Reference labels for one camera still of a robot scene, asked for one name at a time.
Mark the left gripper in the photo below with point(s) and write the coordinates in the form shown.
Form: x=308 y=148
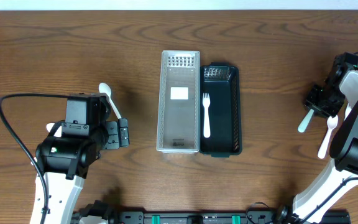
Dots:
x=113 y=134

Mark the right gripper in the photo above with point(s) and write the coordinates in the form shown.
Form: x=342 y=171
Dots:
x=322 y=104

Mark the white fork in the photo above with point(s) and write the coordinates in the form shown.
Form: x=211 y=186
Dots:
x=347 y=111
x=206 y=125

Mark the light blue fork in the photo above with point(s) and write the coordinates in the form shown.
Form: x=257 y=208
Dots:
x=305 y=122

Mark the black plastic basket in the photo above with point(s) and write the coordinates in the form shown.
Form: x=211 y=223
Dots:
x=221 y=82

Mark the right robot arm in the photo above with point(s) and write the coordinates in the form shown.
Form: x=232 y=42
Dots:
x=341 y=172

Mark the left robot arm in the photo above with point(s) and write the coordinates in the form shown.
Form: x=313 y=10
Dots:
x=67 y=152

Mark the clear plastic basket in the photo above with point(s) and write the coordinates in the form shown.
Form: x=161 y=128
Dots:
x=178 y=127

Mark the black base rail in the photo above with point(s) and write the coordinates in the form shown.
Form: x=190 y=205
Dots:
x=257 y=217

